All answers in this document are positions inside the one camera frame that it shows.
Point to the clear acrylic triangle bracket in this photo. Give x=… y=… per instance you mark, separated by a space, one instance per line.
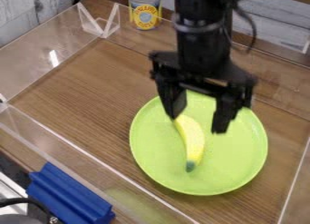
x=98 y=26

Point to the yellow toy banana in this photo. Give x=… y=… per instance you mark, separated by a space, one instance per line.
x=191 y=133

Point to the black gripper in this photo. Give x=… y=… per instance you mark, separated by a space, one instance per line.
x=228 y=85

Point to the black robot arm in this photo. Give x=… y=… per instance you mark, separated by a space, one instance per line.
x=199 y=66

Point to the blue plastic clamp block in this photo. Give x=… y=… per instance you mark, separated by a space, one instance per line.
x=69 y=200

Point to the clear acrylic front wall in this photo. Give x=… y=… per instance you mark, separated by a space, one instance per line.
x=32 y=145

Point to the yellow labelled tin can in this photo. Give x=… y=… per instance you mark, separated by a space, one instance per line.
x=145 y=13

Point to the green round plate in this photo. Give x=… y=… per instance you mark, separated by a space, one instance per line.
x=233 y=155

